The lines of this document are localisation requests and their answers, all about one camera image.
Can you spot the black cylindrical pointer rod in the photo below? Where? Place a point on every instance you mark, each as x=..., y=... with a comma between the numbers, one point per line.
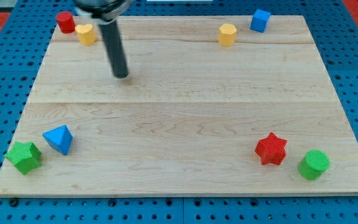
x=112, y=41

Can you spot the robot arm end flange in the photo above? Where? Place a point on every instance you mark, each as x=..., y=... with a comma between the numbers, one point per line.
x=103, y=11

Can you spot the green star block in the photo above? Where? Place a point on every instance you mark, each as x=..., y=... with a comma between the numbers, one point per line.
x=24, y=156

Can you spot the red cylinder block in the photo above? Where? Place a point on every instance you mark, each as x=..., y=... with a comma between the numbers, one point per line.
x=65, y=22

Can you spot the red star block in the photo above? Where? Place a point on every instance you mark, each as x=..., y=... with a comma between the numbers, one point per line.
x=271, y=149

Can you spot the blue cube block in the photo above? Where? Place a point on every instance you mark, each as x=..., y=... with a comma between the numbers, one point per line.
x=260, y=20

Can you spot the green cylinder block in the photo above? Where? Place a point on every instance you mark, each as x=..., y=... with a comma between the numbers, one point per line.
x=313, y=164

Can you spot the yellow hexagon block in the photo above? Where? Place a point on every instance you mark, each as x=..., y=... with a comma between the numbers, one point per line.
x=227, y=34

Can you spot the light wooden board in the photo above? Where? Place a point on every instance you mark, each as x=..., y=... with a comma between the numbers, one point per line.
x=187, y=119

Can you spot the blue triangle block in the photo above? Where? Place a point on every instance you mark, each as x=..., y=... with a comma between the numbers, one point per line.
x=59, y=139

